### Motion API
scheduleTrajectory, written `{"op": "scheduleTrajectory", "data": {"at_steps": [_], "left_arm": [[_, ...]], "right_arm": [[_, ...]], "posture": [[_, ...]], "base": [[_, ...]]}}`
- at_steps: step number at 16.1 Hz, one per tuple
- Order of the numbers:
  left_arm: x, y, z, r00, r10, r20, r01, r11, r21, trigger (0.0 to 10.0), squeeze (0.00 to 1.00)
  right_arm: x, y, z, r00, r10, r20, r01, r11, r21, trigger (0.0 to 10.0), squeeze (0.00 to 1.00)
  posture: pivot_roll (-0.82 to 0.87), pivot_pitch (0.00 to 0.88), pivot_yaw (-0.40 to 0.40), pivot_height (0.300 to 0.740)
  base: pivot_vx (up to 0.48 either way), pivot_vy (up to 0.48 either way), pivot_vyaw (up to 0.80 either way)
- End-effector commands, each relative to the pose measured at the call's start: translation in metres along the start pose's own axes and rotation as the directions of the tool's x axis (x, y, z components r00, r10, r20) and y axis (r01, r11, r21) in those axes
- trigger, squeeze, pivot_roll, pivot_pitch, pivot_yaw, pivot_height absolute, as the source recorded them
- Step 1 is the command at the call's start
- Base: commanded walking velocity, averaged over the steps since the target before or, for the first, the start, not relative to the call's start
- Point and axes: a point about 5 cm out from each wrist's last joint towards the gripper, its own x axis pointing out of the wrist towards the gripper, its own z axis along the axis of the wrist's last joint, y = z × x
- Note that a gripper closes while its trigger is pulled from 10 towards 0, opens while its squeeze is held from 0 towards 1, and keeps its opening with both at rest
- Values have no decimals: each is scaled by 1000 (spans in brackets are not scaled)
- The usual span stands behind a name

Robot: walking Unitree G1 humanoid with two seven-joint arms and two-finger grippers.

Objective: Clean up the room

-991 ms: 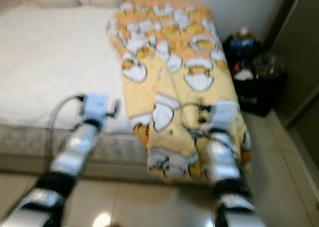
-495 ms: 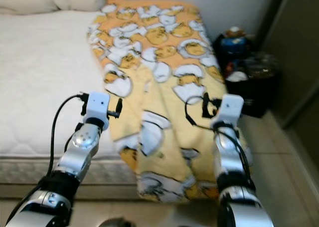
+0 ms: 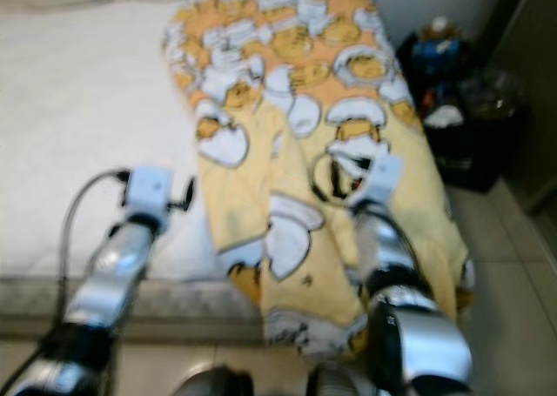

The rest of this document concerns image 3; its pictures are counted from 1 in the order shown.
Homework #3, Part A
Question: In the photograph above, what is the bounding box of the brown teddy bear toy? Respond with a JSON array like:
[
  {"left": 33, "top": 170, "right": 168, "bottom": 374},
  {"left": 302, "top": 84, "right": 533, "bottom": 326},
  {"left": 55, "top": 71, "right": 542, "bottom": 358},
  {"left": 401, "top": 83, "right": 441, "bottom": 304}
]
[{"left": 425, "top": 15, "right": 453, "bottom": 36}]

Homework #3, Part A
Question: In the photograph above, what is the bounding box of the dark tall cabinet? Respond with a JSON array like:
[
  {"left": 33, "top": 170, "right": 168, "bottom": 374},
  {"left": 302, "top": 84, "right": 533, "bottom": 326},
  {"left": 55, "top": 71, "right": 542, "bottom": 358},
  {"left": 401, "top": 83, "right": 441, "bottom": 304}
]
[{"left": 492, "top": 0, "right": 557, "bottom": 214}]

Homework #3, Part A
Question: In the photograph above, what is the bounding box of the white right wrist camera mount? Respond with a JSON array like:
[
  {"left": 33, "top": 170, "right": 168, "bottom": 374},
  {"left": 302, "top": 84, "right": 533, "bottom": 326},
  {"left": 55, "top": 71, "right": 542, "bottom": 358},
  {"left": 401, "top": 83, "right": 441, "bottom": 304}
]
[{"left": 357, "top": 155, "right": 406, "bottom": 207}]

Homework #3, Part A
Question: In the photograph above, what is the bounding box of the black low side table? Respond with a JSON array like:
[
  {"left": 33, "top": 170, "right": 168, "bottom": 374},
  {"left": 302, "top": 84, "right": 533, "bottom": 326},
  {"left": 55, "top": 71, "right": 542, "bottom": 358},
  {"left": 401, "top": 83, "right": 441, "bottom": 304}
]
[{"left": 426, "top": 117, "right": 516, "bottom": 192}]

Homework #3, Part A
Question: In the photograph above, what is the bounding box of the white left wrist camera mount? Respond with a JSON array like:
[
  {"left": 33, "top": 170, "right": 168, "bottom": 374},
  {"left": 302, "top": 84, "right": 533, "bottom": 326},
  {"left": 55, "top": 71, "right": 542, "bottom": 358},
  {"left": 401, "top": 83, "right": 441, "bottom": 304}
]
[{"left": 126, "top": 167, "right": 175, "bottom": 218}]

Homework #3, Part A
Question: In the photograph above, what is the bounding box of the clear plastic bag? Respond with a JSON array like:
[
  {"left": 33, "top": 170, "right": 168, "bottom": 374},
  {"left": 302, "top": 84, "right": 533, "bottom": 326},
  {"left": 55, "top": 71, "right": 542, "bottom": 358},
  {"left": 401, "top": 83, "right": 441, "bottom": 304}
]
[{"left": 457, "top": 70, "right": 523, "bottom": 118}]

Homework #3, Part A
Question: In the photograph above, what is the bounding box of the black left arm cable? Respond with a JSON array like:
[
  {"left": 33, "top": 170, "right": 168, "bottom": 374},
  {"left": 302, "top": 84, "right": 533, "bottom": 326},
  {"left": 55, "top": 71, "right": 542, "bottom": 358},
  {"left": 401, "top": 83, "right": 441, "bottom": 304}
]
[{"left": 57, "top": 170, "right": 133, "bottom": 327}]

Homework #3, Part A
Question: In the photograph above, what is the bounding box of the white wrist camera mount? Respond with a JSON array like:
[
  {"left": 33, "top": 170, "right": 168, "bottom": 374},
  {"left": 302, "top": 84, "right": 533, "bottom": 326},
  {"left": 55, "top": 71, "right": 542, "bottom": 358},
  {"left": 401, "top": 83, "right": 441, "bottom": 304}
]
[
  {"left": 357, "top": 155, "right": 406, "bottom": 207},
  {"left": 126, "top": 167, "right": 175, "bottom": 218}
]

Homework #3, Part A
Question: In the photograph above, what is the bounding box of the yellow egg cartoon blanket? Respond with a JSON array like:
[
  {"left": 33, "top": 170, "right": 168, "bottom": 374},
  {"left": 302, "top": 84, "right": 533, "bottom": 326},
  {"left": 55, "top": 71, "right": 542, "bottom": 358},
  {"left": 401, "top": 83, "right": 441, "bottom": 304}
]
[{"left": 161, "top": 0, "right": 475, "bottom": 362}]

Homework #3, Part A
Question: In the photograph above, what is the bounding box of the small white object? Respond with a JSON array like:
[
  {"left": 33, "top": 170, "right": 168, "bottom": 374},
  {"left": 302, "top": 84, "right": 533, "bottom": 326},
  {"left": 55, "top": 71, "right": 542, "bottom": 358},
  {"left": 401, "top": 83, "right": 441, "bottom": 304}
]
[{"left": 422, "top": 104, "right": 464, "bottom": 129}]

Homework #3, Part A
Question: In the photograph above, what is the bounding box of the white quilted mattress pad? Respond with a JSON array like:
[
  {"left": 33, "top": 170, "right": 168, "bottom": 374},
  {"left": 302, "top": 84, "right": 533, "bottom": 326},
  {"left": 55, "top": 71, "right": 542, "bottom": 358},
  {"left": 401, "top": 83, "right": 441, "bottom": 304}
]
[{"left": 0, "top": 0, "right": 227, "bottom": 279}]

